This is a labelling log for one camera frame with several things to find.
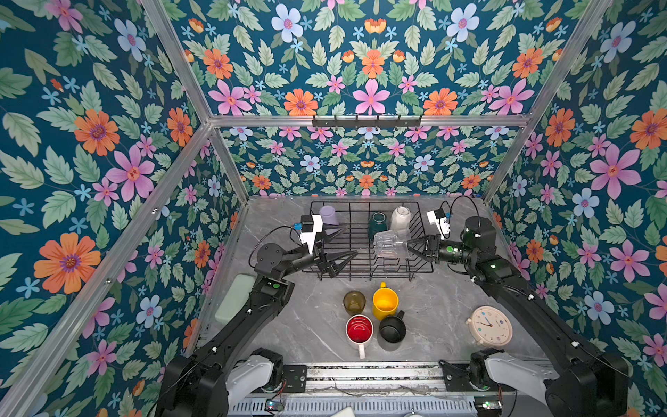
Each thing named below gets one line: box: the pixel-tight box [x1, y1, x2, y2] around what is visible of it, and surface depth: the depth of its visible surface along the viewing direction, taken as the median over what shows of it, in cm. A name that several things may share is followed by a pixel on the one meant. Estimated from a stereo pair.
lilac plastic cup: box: [319, 205, 339, 226], surface depth 97 cm
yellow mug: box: [372, 281, 400, 322], surface depth 83 cm
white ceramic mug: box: [389, 206, 412, 230], surface depth 100 cm
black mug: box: [378, 310, 407, 344], surface depth 82 cm
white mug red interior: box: [345, 313, 375, 360], surface depth 78 cm
